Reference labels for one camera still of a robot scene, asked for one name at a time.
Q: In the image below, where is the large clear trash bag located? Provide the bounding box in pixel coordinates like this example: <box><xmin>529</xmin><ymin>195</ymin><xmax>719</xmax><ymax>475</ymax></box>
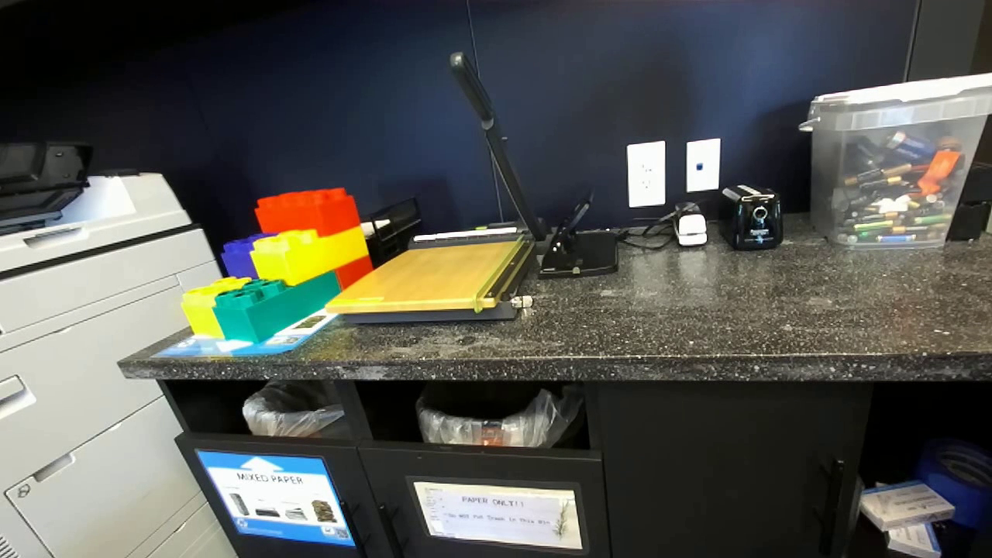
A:
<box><xmin>415</xmin><ymin>384</ymin><xmax>583</xmax><ymax>451</ymax></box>

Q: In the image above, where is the short white wall plate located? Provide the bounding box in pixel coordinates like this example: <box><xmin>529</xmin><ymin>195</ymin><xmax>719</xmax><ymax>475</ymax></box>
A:
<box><xmin>681</xmin><ymin>136</ymin><xmax>725</xmax><ymax>197</ymax></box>

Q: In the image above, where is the blue paper sheet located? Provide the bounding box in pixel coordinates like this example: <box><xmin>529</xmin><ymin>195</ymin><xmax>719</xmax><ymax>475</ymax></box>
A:
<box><xmin>153</xmin><ymin>307</ymin><xmax>343</xmax><ymax>358</ymax></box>

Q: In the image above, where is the black cabinet with granite top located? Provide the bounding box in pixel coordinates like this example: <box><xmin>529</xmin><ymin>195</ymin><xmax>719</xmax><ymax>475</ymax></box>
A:
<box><xmin>118</xmin><ymin>230</ymin><xmax>992</xmax><ymax>558</ymax></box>

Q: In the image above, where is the green building block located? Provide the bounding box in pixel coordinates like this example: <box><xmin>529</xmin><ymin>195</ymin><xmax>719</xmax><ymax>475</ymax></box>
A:
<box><xmin>210</xmin><ymin>269</ymin><xmax>343</xmax><ymax>348</ymax></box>

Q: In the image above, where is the small white paper packet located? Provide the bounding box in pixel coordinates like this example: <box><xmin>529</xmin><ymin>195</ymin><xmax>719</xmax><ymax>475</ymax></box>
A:
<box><xmin>883</xmin><ymin>520</ymin><xmax>947</xmax><ymax>558</ymax></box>

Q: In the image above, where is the purple building block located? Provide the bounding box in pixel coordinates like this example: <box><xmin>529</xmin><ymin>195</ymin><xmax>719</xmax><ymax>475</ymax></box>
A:
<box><xmin>220</xmin><ymin>233</ymin><xmax>266</xmax><ymax>281</ymax></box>

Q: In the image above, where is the small clear trash bag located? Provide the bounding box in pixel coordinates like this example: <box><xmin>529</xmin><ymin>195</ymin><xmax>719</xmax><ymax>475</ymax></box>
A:
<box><xmin>239</xmin><ymin>380</ymin><xmax>352</xmax><ymax>440</ymax></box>

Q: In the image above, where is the yellow paper cutter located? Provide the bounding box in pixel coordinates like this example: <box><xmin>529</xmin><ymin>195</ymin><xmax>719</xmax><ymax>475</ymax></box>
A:
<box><xmin>325</xmin><ymin>48</ymin><xmax>552</xmax><ymax>327</ymax></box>

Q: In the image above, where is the white office printer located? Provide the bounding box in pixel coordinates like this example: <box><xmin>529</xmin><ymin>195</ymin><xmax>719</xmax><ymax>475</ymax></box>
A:
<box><xmin>0</xmin><ymin>144</ymin><xmax>243</xmax><ymax>558</ymax></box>

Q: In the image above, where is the lime yellow building block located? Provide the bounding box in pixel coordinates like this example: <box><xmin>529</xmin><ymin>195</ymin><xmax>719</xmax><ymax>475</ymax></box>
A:
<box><xmin>180</xmin><ymin>276</ymin><xmax>252</xmax><ymax>341</ymax></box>

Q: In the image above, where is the clear plastic bin with markers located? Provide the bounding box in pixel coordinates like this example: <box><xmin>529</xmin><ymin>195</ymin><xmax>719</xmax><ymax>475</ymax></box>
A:
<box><xmin>801</xmin><ymin>70</ymin><xmax>992</xmax><ymax>252</ymax></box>

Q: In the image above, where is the red building block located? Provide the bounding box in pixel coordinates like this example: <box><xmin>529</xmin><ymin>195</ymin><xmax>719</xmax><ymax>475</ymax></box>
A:
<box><xmin>252</xmin><ymin>187</ymin><xmax>378</xmax><ymax>291</ymax></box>

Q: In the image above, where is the black bin door, white label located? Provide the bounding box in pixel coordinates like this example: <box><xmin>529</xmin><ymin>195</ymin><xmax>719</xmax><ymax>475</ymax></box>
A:
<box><xmin>355</xmin><ymin>444</ymin><xmax>614</xmax><ymax>558</ymax></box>

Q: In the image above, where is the white paper pack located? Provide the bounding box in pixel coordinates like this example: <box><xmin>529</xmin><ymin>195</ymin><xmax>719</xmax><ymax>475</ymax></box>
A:
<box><xmin>860</xmin><ymin>477</ymin><xmax>958</xmax><ymax>533</ymax></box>

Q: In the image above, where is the black cabinet door with handle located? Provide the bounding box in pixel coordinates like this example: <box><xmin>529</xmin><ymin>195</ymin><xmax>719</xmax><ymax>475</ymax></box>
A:
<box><xmin>586</xmin><ymin>380</ymin><xmax>877</xmax><ymax>558</ymax></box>

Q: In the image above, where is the small white charger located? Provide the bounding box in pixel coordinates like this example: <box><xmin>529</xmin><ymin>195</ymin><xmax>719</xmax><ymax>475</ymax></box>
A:
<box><xmin>669</xmin><ymin>201</ymin><xmax>714</xmax><ymax>252</ymax></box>

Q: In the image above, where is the tall white wall plate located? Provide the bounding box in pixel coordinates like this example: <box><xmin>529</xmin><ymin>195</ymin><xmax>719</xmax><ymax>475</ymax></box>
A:
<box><xmin>623</xmin><ymin>140</ymin><xmax>669</xmax><ymax>215</ymax></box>

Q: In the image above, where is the black bin door, blue label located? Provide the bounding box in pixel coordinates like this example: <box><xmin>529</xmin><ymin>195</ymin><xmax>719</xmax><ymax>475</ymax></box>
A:
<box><xmin>174</xmin><ymin>430</ymin><xmax>373</xmax><ymax>558</ymax></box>

